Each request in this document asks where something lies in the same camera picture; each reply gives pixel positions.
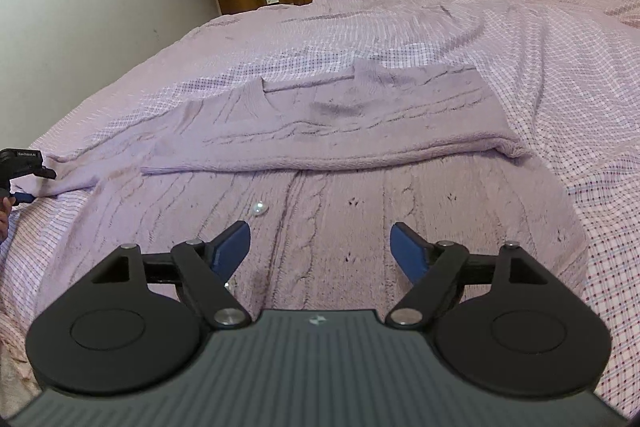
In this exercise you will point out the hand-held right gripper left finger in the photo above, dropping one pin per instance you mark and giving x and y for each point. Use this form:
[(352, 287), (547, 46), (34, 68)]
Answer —
[(232, 248)]

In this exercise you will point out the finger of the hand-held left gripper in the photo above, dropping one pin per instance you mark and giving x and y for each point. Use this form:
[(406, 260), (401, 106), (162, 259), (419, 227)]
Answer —
[(22, 197), (42, 173)]

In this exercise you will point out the person's left hand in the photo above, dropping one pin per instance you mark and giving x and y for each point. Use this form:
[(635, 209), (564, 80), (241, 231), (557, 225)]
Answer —
[(4, 217)]

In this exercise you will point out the checked pink bed sheet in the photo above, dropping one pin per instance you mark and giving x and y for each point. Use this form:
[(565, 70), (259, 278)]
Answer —
[(550, 57)]

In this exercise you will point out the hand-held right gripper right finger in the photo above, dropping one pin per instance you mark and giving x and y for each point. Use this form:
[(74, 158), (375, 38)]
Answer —
[(407, 252)]

